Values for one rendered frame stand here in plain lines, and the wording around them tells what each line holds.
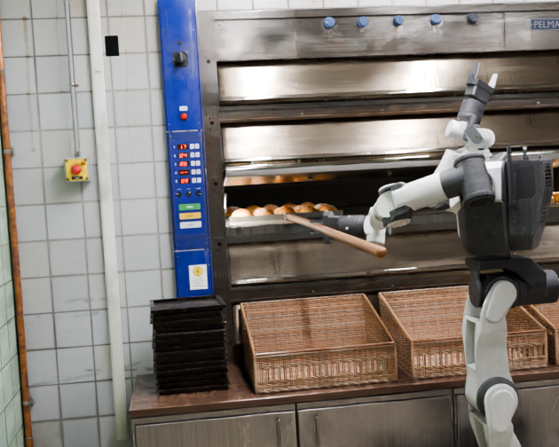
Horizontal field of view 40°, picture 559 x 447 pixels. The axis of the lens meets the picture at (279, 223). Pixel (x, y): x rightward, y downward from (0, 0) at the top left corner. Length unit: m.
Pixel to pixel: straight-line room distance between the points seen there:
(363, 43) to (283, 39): 0.35
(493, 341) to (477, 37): 1.54
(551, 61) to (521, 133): 0.36
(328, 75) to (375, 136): 0.33
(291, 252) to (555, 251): 1.21
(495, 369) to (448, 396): 0.43
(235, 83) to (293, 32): 0.34
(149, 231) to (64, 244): 0.36
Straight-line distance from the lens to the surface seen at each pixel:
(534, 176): 2.53
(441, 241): 3.55
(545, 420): 3.25
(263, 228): 3.35
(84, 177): 3.27
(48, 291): 3.40
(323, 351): 2.95
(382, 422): 3.02
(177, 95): 3.31
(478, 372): 2.66
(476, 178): 2.39
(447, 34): 3.61
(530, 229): 2.54
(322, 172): 3.24
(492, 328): 2.62
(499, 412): 2.67
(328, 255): 3.41
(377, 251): 1.93
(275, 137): 3.37
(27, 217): 3.38
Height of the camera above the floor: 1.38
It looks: 3 degrees down
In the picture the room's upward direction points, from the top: 3 degrees counter-clockwise
